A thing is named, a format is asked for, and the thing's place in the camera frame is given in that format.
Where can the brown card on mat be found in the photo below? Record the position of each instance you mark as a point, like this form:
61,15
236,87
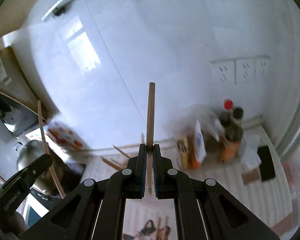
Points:
250,177

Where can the wooden chopstick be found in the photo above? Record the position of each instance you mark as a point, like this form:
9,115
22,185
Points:
150,136
46,151
111,164
121,151

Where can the fruit print box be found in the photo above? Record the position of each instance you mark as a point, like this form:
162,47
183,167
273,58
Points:
63,137

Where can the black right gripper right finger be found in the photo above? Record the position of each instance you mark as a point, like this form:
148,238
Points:
205,209

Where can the clear plastic bag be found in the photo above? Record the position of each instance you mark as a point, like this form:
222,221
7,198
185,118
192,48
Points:
185,122

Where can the black smartphone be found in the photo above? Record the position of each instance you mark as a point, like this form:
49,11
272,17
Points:
267,169

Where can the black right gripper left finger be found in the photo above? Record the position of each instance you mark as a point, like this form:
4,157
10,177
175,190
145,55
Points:
94,209

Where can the white crumpled paper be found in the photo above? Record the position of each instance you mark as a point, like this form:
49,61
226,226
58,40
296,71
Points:
248,151

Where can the black cap sauce bottle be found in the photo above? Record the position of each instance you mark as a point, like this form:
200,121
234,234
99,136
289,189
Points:
235,131

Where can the red cap dark sauce bottle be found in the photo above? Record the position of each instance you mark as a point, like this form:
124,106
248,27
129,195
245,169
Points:
226,117

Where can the striped cat placemat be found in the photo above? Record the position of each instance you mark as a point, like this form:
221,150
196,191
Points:
270,201

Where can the metal pot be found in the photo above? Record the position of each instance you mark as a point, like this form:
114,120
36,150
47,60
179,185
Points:
32,151

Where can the wall power outlet strip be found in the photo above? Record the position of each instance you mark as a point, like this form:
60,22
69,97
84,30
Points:
241,70

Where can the yellow orange seasoning packet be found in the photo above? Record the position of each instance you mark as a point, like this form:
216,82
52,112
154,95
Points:
186,154

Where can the white blue seasoning bag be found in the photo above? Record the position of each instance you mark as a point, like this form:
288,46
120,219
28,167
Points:
199,147

